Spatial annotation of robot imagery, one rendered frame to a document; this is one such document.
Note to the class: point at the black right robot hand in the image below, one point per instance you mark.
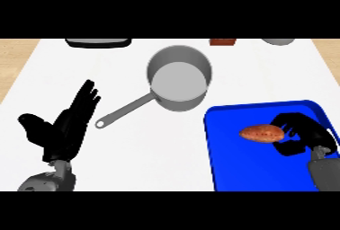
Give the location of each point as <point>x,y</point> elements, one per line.
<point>305,131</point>

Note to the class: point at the brown box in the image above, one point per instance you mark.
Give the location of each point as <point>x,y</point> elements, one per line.
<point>221,42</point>

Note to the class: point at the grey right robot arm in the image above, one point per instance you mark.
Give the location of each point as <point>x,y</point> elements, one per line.
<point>326,170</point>

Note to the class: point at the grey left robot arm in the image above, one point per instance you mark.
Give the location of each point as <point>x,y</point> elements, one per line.
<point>51,178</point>

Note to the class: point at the blue tray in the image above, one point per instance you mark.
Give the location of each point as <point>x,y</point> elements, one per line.
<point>260,158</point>

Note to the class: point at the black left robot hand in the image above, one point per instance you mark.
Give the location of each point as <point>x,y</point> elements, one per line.
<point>67,128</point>

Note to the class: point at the orange sweet potato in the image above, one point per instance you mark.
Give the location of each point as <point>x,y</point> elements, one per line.
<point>260,133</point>

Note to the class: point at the grey round bowl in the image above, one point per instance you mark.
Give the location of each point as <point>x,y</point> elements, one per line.
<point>278,41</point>

